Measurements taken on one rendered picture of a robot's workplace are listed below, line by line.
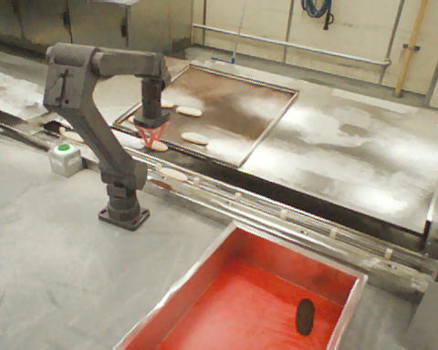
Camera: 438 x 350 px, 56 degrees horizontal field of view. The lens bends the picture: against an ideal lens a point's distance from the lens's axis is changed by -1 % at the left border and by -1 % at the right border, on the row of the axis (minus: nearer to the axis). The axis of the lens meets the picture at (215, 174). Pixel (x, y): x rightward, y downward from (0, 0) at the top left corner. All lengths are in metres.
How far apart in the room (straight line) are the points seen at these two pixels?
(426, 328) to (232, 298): 0.39
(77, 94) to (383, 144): 0.99
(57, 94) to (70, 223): 0.47
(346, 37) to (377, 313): 4.02
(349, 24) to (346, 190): 3.66
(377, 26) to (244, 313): 4.06
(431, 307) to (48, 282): 0.80
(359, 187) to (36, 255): 0.88
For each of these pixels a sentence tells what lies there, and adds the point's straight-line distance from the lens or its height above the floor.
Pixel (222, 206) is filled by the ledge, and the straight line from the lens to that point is 1.15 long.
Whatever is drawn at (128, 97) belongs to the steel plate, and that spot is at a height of 0.82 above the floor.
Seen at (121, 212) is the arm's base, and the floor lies 0.87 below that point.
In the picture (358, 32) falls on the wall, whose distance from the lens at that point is 4.78.
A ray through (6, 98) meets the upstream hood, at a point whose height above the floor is 0.92.
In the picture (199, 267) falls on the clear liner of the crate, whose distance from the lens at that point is 0.89.
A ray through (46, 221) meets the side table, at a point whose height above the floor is 0.82.
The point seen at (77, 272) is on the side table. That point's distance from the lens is 1.05.
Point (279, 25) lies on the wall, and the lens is 5.03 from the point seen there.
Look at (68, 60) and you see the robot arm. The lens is 0.82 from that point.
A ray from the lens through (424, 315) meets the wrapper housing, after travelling 0.92.
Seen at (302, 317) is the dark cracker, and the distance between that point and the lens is 0.95.
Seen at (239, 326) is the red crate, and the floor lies 0.82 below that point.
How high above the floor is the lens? 1.55
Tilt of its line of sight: 33 degrees down
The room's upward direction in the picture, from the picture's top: 4 degrees clockwise
